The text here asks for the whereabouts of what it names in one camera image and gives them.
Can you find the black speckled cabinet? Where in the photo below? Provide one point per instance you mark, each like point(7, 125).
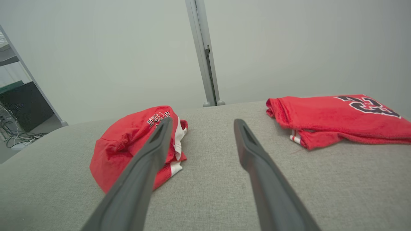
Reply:
point(25, 106)

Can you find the red white basketball jersey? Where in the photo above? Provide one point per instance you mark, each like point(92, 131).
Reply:
point(327, 118)

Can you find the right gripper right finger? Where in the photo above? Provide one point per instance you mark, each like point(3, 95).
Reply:
point(266, 186)

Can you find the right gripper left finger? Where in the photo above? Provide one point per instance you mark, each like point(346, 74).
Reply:
point(141, 173)

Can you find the red basketball shorts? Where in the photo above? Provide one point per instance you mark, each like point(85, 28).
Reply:
point(118, 147)

